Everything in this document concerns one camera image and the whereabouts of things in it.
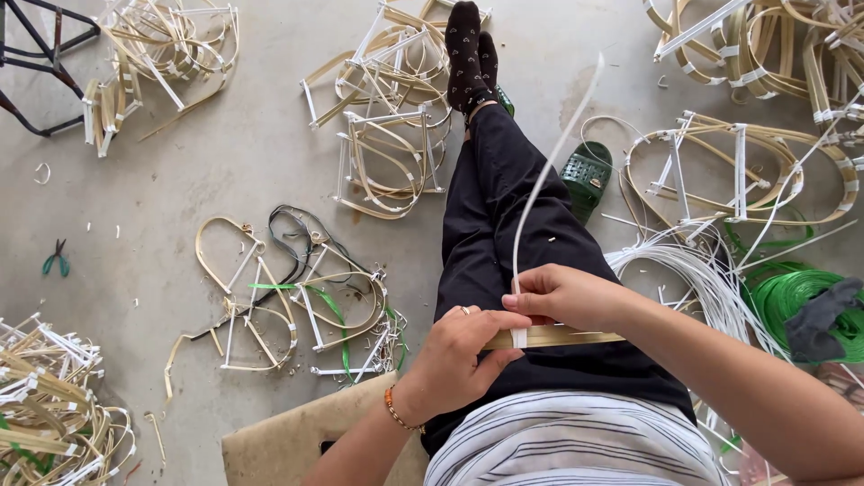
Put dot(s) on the person's left hand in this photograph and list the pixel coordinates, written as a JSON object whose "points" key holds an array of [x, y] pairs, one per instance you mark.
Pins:
{"points": [[445, 364]]}

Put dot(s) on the person's right hand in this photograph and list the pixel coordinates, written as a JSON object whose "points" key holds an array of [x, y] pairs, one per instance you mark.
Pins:
{"points": [[580, 297]]}

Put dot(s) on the bundle of bamboo strips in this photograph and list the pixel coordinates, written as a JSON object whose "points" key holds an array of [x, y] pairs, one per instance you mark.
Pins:
{"points": [[574, 335]]}

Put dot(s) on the black trousers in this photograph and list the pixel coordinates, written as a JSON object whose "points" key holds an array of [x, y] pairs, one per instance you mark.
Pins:
{"points": [[513, 236]]}

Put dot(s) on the green plastic sandal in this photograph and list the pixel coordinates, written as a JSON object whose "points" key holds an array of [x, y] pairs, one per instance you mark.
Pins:
{"points": [[505, 100], [586, 177]]}

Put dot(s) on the striped white shirt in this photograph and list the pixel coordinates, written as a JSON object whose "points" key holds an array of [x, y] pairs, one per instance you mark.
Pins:
{"points": [[574, 439]]}

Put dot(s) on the grey cloth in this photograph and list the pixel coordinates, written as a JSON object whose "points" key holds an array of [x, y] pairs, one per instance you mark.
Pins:
{"points": [[820, 317]]}

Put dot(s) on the heap of bamboo basket frames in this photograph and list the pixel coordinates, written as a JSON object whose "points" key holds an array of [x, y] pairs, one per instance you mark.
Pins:
{"points": [[47, 412], [391, 121], [769, 54], [155, 61]]}

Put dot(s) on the black patterned sock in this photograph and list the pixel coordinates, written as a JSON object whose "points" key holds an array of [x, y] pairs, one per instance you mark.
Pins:
{"points": [[463, 61], [489, 64]]}

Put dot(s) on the bamboo basket frame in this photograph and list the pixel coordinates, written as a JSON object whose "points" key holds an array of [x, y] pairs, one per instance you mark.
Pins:
{"points": [[351, 304], [260, 317]]}

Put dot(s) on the large oval bamboo frame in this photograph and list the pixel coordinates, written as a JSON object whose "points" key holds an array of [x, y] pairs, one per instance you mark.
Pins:
{"points": [[742, 169]]}

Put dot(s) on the black metal frame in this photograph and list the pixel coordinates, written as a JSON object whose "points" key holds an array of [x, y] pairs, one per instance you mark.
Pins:
{"points": [[47, 67]]}

